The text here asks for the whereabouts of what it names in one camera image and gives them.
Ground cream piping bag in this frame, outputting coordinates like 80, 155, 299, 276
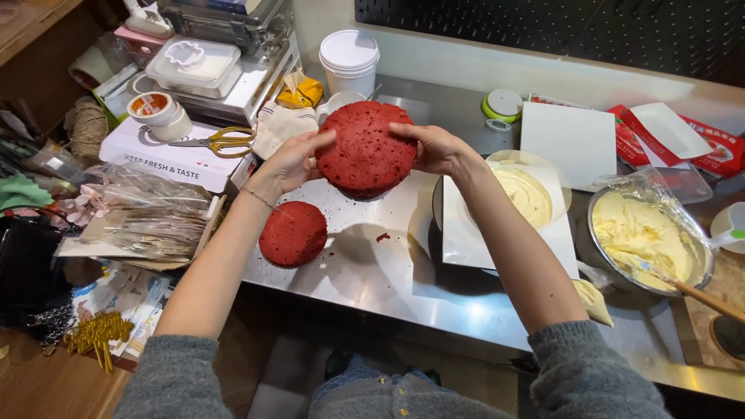
572, 278, 615, 328

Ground large red cake layer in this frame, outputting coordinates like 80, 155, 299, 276
315, 100, 419, 190

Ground pile of gold cake toppers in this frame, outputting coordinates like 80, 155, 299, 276
63, 310, 136, 375

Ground black turntable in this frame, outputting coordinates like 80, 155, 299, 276
426, 176, 506, 279

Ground green and white round timer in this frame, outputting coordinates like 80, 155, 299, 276
481, 88, 524, 124

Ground pink artificial flowers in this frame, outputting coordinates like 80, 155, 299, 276
57, 184, 107, 228

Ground wooden board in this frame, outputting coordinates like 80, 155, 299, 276
670, 249, 745, 373

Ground stack of printed leaflets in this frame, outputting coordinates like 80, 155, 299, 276
71, 260, 175, 370

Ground yellow wrapped packet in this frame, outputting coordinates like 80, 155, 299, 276
276, 70, 324, 110

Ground plain white tape roll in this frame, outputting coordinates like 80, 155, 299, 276
148, 105, 194, 143

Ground wooden handled spatula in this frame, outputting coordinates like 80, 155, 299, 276
625, 256, 745, 325

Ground gold handled scissors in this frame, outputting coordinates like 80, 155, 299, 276
168, 126, 257, 159

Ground red printed paper bag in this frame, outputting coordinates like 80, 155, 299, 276
607, 104, 745, 178

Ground round dark coaster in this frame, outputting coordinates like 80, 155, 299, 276
709, 315, 745, 362

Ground heap of clear wrapped picks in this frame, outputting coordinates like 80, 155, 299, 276
81, 163, 215, 263

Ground green cloth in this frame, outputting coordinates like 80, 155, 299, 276
0, 173, 54, 212

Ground metal case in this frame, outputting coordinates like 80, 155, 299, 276
156, 0, 295, 58

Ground white cardboard box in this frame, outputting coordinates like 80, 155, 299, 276
98, 116, 253, 194

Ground white square cake board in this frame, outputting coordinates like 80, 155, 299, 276
519, 101, 618, 192

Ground pink box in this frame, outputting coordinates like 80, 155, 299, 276
113, 24, 173, 59

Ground person's grey sweater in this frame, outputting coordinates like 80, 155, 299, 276
113, 320, 675, 419

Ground silver board with cream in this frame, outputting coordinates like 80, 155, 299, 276
441, 149, 580, 280

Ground black handbag with chain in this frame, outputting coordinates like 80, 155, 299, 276
0, 208, 79, 357

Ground steel bowl of cream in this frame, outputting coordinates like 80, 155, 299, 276
585, 185, 716, 298

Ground white plastic dispenser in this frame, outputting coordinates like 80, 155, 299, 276
122, 0, 174, 39

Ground clear plastic wrap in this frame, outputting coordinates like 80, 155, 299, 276
593, 166, 714, 245

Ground black pegboard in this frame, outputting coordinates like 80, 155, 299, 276
354, 0, 745, 90

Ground clear plastic food container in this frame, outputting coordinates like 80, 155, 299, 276
144, 35, 243, 100

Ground thin gold bracelet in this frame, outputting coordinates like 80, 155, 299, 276
239, 187, 293, 220

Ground small red cake layer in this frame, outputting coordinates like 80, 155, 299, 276
258, 201, 328, 269

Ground clear plastic tray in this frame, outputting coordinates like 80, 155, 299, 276
651, 164, 714, 206

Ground person's right hand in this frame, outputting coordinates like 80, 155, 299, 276
388, 121, 485, 178

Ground beige cloth pouch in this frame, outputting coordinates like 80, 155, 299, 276
251, 101, 320, 161

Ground person's left hand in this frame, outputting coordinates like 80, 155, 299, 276
260, 128, 338, 195

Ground white plastic bucket with lid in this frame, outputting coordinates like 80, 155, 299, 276
319, 29, 381, 97

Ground white measuring cup green mark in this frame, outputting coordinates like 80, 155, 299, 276
708, 201, 745, 255

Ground white tape roll orange core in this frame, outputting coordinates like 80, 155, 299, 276
127, 91, 177, 127

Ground white ceramic cup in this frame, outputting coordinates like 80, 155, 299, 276
315, 90, 369, 125

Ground jute twine roll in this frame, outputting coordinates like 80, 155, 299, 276
69, 102, 110, 165

